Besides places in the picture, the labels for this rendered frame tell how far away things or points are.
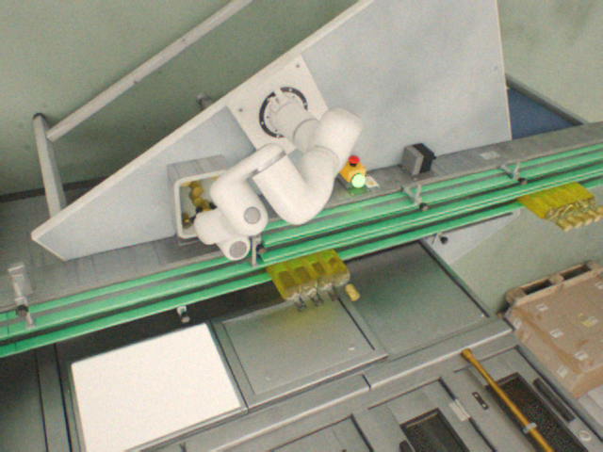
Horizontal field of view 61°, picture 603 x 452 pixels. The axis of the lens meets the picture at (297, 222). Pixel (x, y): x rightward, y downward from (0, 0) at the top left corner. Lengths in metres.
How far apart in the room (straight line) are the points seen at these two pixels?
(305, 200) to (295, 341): 0.73
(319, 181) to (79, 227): 0.83
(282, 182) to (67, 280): 0.83
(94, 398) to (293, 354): 0.57
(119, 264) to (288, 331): 0.56
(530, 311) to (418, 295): 3.52
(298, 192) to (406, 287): 1.01
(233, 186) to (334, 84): 0.68
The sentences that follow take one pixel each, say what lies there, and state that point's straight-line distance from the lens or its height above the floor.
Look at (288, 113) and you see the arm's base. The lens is 1.43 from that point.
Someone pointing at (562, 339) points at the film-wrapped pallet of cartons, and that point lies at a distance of 5.31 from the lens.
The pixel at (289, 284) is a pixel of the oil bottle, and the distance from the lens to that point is 1.60.
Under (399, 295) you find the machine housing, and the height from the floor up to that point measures 1.10.
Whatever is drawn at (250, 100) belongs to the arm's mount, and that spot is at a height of 0.80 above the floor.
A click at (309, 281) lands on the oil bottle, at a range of 1.62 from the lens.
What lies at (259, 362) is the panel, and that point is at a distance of 1.61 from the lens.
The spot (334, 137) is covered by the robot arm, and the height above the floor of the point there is 1.18.
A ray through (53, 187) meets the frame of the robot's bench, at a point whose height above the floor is 0.52.
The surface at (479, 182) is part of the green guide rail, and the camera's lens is 2.05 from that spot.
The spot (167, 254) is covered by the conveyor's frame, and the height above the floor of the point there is 0.83.
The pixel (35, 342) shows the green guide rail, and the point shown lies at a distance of 1.63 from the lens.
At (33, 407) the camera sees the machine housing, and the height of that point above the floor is 1.07.
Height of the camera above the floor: 2.01
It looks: 42 degrees down
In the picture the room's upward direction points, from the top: 144 degrees clockwise
